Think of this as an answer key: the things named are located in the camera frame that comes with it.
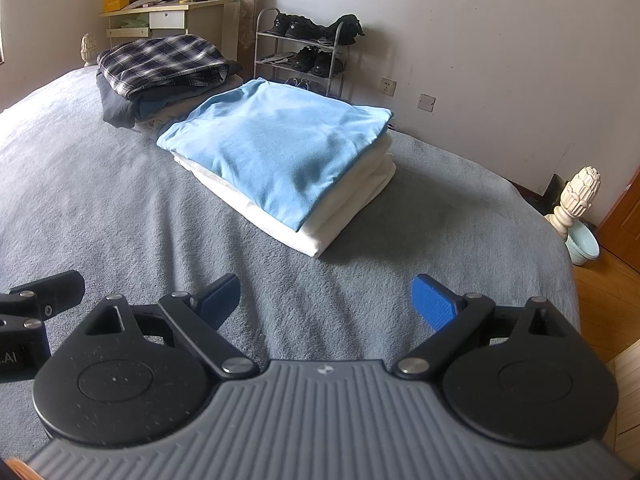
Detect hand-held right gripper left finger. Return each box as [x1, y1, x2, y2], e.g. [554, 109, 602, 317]
[82, 274, 261, 380]

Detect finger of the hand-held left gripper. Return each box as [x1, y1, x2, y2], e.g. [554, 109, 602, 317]
[0, 314, 43, 333]
[9, 270, 85, 318]

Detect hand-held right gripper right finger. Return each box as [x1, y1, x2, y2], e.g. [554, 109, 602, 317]
[395, 274, 571, 380]

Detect light blue t-shirt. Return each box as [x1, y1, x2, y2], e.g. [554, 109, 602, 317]
[156, 77, 393, 233]

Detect grey fleece bed blanket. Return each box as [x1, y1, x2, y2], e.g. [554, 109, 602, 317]
[0, 66, 581, 461]

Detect white folded cloth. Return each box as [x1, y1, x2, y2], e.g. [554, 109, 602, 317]
[172, 130, 398, 259]

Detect pale blue ceramic bowl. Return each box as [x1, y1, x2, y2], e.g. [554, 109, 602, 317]
[565, 224, 601, 267]

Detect black box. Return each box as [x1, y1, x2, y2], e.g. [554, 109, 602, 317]
[542, 174, 568, 211]

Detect beige folded garment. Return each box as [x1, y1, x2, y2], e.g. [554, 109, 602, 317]
[135, 105, 201, 136]

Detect grey folded garment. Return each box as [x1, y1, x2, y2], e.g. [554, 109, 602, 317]
[135, 77, 246, 121]

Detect wooden door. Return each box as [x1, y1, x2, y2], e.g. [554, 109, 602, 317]
[595, 162, 640, 273]

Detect navy plaid shirt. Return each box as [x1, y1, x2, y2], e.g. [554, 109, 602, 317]
[96, 35, 231, 100]

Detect black shoe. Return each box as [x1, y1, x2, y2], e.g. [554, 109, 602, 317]
[292, 46, 317, 72]
[320, 14, 365, 46]
[312, 50, 345, 76]
[272, 12, 297, 38]
[292, 16, 323, 41]

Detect metal shoe rack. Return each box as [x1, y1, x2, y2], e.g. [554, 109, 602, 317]
[254, 7, 351, 98]

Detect cream desk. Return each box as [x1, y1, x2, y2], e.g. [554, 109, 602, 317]
[99, 0, 241, 68]

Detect sheets of paper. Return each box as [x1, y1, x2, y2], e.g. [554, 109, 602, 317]
[122, 0, 181, 11]

